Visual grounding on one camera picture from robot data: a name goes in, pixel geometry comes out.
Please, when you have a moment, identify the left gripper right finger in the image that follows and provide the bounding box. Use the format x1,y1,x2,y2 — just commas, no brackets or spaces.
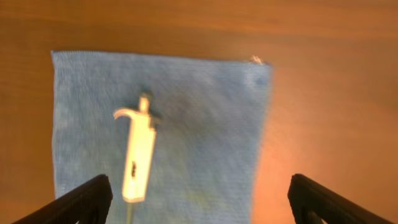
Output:
287,173,394,224

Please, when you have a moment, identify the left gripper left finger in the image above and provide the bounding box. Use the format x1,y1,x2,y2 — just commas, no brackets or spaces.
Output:
12,174,113,224

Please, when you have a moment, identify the white pipette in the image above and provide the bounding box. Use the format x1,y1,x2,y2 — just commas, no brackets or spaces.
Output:
112,93,157,224

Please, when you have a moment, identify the blue cloth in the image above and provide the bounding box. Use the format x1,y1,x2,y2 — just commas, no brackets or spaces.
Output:
50,50,274,224

